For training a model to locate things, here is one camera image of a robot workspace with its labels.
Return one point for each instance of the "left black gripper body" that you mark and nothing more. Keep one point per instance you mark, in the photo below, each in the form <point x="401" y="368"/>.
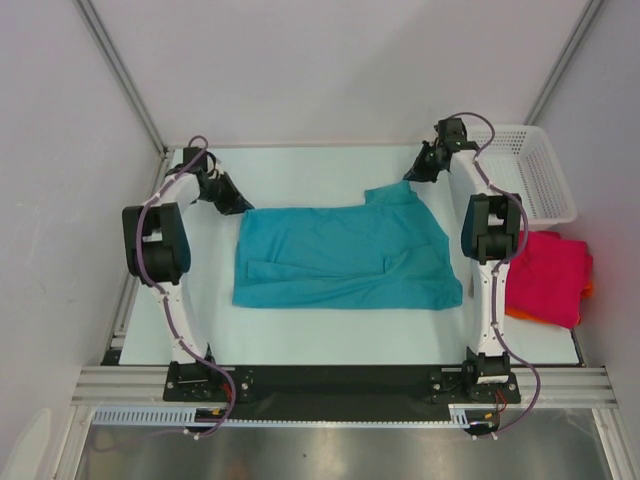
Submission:
<point x="215" y="186"/>

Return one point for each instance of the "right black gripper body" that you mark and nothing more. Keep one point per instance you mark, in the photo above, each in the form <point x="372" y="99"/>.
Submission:
<point x="433" y="146"/>

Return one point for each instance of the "white plastic perforated basket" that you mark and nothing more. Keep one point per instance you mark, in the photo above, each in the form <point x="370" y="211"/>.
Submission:
<point x="520" y="159"/>

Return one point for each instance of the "teal t shirt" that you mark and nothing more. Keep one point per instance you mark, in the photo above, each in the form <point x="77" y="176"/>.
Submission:
<point x="388" y="253"/>

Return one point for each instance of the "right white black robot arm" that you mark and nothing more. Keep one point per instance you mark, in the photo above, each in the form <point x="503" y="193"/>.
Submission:
<point x="494" y="232"/>

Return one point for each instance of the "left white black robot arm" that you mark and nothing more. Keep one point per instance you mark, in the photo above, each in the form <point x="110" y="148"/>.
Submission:
<point x="158" y="253"/>

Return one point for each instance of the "folded red t shirt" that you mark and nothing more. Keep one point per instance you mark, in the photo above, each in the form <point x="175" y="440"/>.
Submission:
<point x="546" y="280"/>

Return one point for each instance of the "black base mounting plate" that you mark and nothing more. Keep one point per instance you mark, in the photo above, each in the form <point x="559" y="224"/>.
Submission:
<point x="350" y="387"/>

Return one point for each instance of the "folded orange t shirt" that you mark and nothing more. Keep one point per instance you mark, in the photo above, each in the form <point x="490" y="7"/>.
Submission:
<point x="586" y="293"/>

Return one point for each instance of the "left aluminium corner post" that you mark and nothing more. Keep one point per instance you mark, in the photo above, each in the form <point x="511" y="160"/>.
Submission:
<point x="109" y="51"/>

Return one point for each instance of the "aluminium corner post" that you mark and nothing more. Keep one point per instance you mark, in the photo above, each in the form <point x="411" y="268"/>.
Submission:
<point x="109" y="51"/>
<point x="585" y="22"/>

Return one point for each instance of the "right aluminium corner post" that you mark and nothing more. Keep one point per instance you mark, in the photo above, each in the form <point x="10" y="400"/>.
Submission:
<point x="585" y="22"/>

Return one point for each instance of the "aluminium frame rail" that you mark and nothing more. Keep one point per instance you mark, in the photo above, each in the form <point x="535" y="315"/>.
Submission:
<point x="561" y="388"/>

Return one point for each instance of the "white slotted cable duct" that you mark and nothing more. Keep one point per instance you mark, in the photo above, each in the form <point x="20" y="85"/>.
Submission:
<point x="422" y="416"/>

